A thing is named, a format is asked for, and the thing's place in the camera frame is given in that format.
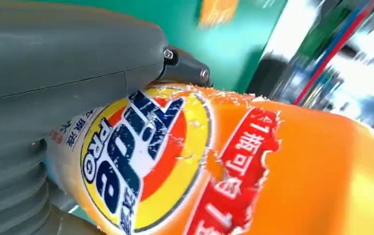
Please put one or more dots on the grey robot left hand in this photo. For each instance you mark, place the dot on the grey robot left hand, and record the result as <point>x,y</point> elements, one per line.
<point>60,55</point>

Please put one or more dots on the orange drink bottle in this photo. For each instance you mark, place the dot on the orange drink bottle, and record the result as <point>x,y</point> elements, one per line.
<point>217,11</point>
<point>303,168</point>

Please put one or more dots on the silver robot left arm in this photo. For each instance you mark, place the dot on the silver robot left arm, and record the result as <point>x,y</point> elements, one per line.
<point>8,194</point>

